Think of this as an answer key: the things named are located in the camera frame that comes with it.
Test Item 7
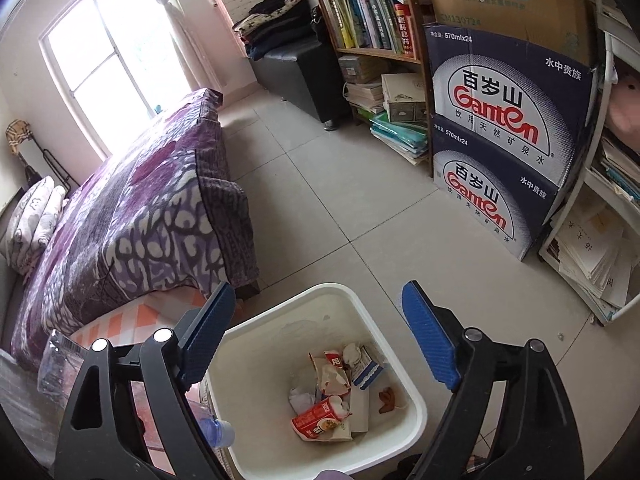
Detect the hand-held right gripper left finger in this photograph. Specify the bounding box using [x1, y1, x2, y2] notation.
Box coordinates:
[54, 281, 237, 480]

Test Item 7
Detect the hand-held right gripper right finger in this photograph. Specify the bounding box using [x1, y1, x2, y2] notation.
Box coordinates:
[401, 280, 586, 480]

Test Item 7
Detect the white plastic bin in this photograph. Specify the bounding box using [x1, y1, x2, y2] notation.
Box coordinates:
[200, 282, 428, 480]

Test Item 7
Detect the white red wrapper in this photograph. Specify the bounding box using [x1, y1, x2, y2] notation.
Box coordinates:
[309, 350, 351, 396]

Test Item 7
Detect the red snack packet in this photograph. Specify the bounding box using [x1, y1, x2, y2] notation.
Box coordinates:
[291, 395, 351, 442]

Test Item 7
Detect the clear plastic bottle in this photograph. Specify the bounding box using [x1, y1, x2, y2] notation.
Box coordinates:
[37, 329, 236, 450]

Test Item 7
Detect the orange checked tablecloth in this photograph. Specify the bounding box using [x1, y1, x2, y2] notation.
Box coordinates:
[67, 287, 221, 480]

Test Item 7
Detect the bed with purple blanket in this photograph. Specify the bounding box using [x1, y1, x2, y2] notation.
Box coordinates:
[10, 87, 261, 373]

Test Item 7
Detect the dark bed headboard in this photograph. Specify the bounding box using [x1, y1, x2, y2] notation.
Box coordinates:
[0, 187, 28, 356]

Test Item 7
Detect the stack of teal books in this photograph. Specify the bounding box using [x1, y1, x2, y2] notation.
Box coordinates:
[370, 112, 431, 167]

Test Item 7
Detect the white floral folded quilt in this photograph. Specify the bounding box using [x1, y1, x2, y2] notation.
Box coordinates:
[0, 176, 68, 273]

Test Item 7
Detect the grey checked cloth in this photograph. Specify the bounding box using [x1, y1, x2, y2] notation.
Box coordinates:
[0, 350, 61, 466]

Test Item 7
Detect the black metal rack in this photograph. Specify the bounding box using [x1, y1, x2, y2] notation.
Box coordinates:
[20, 137, 81, 193]

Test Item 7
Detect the small white drawer organizer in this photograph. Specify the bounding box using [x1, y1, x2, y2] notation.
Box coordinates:
[381, 72, 428, 123]

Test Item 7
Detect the stack of white books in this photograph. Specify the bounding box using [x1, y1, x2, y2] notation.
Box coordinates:
[345, 80, 386, 113]

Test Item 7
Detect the beige plaid cloth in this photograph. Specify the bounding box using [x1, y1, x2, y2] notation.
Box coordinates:
[6, 119, 33, 157]

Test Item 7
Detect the black leather bench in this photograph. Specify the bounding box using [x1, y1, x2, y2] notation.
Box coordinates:
[252, 40, 351, 126]

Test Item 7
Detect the grey flat box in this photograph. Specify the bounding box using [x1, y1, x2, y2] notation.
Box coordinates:
[338, 54, 386, 83]

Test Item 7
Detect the pale pink curtain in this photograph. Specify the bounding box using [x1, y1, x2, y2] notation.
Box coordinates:
[122, 0, 221, 88]

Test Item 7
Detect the window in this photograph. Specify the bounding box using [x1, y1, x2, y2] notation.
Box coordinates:
[39, 0, 201, 161]

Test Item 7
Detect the pink plush toy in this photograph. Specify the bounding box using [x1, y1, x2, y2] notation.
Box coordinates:
[607, 72, 640, 146]

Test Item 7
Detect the wooden bookshelf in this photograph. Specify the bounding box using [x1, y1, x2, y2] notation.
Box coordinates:
[302, 0, 436, 178]

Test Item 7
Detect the stack of folded clothes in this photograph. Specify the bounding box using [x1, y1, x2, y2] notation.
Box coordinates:
[232, 0, 318, 58]

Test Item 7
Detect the row of colourful books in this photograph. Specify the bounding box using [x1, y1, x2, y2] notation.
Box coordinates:
[320, 0, 416, 58]

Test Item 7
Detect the black handbag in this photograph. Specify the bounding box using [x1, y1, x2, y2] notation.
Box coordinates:
[310, 5, 331, 43]

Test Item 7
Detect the white metal shelf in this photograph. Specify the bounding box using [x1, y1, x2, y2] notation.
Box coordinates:
[537, 10, 640, 326]

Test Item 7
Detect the brown cardboard box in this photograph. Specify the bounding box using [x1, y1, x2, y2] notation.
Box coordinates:
[420, 0, 601, 68]

